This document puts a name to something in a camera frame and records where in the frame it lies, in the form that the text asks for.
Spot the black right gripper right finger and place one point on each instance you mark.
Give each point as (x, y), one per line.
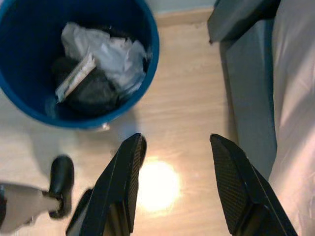
(241, 196)

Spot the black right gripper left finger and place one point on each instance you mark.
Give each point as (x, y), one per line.
(118, 191)

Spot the black robot right foot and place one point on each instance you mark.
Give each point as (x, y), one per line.
(61, 177)

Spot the dark teal bed base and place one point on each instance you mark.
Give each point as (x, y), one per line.
(251, 98)

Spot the black crumpled bag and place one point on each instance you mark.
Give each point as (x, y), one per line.
(96, 93)

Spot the cream sheeted mattress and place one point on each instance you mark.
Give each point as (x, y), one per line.
(295, 98)

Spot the folded paper booklet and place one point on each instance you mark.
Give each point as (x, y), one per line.
(73, 78)

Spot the white crumpled paper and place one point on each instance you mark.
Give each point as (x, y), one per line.
(105, 49)

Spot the blue round bin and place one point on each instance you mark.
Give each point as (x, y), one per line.
(24, 37)

